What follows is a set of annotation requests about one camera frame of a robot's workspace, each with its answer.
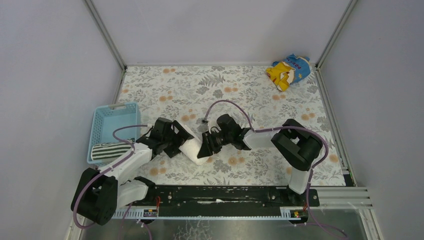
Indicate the green white striped towel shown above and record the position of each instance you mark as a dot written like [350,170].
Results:
[109,151]

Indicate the floral patterned table mat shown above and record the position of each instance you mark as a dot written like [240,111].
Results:
[190,93]

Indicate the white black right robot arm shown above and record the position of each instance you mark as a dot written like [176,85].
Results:
[298,145]

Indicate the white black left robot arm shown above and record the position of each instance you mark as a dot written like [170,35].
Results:
[100,192]

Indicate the light blue plastic basket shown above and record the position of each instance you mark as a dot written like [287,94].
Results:
[108,118]

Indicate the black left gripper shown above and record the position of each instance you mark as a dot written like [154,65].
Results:
[174,138]

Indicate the white fluffy towel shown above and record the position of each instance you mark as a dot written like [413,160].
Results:
[191,147]

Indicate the blue yellow cartoon towel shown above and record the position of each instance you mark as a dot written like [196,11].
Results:
[292,69]

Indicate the white slotted cable duct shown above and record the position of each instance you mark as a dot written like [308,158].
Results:
[261,213]

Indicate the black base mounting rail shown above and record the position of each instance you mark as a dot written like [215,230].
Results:
[227,197]

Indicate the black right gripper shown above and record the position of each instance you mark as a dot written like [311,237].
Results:
[210,142]

